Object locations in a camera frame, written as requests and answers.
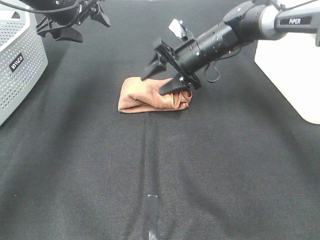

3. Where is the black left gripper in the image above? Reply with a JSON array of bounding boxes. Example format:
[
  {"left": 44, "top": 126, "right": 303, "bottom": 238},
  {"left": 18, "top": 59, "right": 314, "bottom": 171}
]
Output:
[{"left": 36, "top": 0, "right": 111, "bottom": 43}]

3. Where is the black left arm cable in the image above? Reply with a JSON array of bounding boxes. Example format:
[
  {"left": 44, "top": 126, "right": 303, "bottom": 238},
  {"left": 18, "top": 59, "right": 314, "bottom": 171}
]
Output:
[{"left": 7, "top": 0, "right": 101, "bottom": 28}]

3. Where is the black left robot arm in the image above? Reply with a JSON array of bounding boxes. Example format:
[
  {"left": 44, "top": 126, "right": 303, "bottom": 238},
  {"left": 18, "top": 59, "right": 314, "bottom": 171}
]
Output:
[{"left": 23, "top": 0, "right": 111, "bottom": 43}]

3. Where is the grey perforated plastic basket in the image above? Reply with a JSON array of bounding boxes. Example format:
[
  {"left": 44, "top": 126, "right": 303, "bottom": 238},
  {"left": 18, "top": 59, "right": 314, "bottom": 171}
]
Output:
[{"left": 0, "top": 4, "right": 48, "bottom": 124}]

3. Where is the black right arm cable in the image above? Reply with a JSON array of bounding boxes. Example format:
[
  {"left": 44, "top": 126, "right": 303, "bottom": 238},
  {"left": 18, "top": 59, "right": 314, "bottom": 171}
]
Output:
[{"left": 204, "top": 46, "right": 243, "bottom": 84}]

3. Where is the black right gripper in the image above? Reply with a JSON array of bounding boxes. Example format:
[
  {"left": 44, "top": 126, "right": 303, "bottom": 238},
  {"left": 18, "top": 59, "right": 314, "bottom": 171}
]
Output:
[{"left": 140, "top": 38, "right": 202, "bottom": 96}]

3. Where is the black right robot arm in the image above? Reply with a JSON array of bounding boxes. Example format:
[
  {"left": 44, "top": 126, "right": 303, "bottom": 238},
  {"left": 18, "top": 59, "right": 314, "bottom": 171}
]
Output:
[{"left": 140, "top": 0, "right": 320, "bottom": 96}]

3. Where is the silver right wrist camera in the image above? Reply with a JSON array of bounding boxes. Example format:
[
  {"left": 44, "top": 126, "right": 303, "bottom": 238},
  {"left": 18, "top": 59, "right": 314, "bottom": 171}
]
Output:
[{"left": 168, "top": 19, "right": 194, "bottom": 43}]

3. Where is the white plastic storage bin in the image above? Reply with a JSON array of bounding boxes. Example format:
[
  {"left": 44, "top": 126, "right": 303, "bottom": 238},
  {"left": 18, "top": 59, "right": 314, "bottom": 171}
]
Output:
[{"left": 254, "top": 33, "right": 320, "bottom": 125}]

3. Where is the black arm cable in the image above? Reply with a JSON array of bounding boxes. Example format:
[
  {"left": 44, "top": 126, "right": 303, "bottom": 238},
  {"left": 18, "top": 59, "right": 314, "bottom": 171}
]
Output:
[
  {"left": 204, "top": 46, "right": 243, "bottom": 84},
  {"left": 7, "top": 0, "right": 101, "bottom": 28}
]

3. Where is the brown microfiber towel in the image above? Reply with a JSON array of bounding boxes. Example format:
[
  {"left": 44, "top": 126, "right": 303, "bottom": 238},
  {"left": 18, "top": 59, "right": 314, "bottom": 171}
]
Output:
[{"left": 117, "top": 77, "right": 193, "bottom": 114}]

